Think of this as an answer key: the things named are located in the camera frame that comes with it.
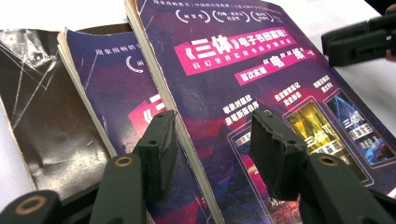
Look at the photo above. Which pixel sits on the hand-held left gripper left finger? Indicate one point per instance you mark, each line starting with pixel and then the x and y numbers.
pixel 160 155

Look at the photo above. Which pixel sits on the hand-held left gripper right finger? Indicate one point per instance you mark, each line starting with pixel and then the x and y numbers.
pixel 277 158

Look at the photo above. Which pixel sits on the purple cover book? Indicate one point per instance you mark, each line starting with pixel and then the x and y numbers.
pixel 115 87
pixel 218 93

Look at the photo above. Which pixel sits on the black glossy cover book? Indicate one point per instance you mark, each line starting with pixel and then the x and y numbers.
pixel 56 124

